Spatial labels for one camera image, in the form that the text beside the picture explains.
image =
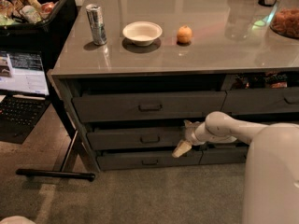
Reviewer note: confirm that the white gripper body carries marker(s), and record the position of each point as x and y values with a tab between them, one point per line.
193	135

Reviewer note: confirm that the grey drawer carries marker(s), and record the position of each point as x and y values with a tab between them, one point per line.
135	138
223	155
149	159
142	106
261	101

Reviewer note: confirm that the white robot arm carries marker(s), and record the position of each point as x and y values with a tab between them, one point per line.
271	189

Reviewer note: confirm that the grey drawer cabinet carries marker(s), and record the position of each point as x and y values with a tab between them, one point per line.
229	37

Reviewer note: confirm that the chip bags in drawer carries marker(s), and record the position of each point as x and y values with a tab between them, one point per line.
270	80

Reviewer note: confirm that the open laptop computer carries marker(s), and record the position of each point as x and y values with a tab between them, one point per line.
24	94

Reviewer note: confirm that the orange fruit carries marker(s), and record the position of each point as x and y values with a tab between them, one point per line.
184	34

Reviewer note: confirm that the white paper bowl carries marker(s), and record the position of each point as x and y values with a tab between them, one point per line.
142	33

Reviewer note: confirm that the black laptop stand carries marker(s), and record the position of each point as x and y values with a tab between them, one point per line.
62	166

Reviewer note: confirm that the glass jar of snacks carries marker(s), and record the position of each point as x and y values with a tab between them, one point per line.
286	19

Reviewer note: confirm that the silver drink can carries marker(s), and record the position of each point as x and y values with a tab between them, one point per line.
96	21

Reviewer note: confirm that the black bin of snacks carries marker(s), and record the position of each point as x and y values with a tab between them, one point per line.
47	36

